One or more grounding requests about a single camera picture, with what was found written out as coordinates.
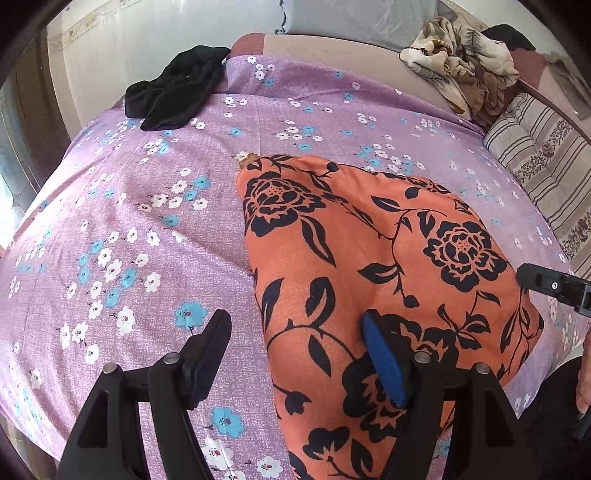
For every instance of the person's right hand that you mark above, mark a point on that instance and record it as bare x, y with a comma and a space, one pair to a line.
584, 369

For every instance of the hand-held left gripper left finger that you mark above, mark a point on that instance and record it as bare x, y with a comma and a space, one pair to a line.
203, 369

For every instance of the orange floral cloth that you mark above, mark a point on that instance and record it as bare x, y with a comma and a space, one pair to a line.
369, 258

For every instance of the purple floral bedsheet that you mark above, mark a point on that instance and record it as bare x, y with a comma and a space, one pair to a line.
152, 221

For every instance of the grey pillow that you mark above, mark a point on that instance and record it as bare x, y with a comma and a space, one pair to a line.
355, 18

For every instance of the beige mattress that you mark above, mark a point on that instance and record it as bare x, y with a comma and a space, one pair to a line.
332, 60

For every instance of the black cloth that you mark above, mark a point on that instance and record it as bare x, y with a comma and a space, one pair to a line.
175, 90

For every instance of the person's black pants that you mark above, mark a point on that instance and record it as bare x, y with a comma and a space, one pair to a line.
549, 406

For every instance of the beige brown floral cloth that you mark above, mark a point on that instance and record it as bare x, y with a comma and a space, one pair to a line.
461, 60

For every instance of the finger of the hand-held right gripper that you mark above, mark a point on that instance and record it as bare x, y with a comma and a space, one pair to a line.
554, 286

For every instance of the striped patterned pillow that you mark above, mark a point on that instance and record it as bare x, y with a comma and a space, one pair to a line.
545, 161

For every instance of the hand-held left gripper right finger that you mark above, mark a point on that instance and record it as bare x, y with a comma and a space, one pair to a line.
383, 360

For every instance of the wooden door with glass panel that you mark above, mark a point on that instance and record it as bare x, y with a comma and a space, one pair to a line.
23, 115

